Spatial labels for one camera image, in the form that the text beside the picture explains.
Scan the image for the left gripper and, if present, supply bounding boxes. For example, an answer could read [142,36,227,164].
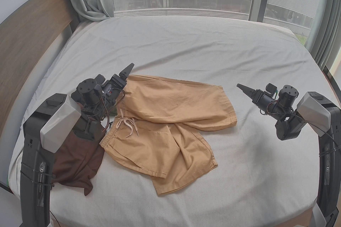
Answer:
[102,73,128,97]

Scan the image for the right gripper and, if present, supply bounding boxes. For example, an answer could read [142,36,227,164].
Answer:
[252,89,277,112]

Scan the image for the tan shorts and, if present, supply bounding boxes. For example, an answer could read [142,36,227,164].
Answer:
[99,74,237,196]

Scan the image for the bed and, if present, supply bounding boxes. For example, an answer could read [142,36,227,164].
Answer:
[0,0,341,227]

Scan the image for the brown garment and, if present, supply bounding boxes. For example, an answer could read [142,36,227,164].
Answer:
[51,125,105,196]

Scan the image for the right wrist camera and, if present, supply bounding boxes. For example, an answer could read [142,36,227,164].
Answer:
[265,83,277,96]

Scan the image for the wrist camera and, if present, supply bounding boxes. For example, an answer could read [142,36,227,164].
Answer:
[94,74,107,87]
[265,83,277,96]

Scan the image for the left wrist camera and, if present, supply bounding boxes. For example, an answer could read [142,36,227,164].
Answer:
[94,74,107,87]

